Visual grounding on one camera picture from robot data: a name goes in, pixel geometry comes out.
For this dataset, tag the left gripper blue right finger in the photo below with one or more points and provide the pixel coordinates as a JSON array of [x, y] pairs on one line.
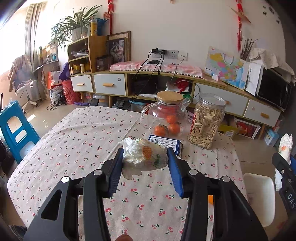
[[175, 172]]

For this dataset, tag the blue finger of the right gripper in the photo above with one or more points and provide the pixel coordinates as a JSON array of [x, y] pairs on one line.
[[293, 163]]

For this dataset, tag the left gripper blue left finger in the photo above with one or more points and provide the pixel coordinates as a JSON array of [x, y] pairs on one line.
[[114, 172]]

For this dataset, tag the tissue with orange print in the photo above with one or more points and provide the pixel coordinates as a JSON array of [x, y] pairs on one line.
[[142, 155]]

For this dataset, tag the white plastic trash bin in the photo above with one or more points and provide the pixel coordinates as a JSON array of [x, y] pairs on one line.
[[261, 197]]

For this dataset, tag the small blue white box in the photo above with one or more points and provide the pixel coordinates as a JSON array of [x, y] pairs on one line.
[[168, 142]]

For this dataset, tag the light blue carton box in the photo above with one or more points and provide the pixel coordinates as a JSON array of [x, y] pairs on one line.
[[270, 137]]

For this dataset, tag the orange mandarin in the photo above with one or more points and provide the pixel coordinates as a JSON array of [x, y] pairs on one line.
[[174, 128], [171, 119], [160, 130]]

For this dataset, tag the glass teapot with bamboo lid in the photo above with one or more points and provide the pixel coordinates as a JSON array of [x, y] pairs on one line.
[[168, 103]]

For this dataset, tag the cherry print tablecloth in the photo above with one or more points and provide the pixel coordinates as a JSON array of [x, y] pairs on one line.
[[146, 207]]

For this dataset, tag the white box with orange picture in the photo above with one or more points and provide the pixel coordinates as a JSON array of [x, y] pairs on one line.
[[247, 129]]

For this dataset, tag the yellow cardboard box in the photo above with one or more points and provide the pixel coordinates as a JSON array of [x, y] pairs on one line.
[[229, 131]]

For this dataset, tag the clear jar of biscuit sticks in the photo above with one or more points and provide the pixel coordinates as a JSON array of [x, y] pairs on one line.
[[208, 115]]

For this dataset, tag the black microwave oven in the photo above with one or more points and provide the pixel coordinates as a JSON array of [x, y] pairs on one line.
[[273, 88]]

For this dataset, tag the wooden white tv cabinet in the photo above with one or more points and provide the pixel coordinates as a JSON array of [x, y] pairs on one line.
[[144, 85]]

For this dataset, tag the pink lace cloth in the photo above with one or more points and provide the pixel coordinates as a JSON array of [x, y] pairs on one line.
[[167, 68]]

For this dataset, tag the floral cloth on microwave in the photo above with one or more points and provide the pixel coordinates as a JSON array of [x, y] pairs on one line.
[[270, 61]]

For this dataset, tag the blue plastic stool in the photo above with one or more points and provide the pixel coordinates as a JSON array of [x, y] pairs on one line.
[[20, 137]]

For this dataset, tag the wooden shelf unit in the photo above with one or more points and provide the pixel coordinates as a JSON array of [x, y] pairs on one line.
[[86, 51]]

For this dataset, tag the framed cat picture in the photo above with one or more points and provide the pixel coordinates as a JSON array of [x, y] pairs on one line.
[[119, 47]]

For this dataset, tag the green potted plant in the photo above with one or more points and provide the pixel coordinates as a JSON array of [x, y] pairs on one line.
[[62, 31]]

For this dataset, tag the red hanging decoration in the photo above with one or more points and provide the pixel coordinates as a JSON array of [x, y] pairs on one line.
[[241, 17]]

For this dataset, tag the white wall socket strip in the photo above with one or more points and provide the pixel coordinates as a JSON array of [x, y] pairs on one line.
[[169, 54]]

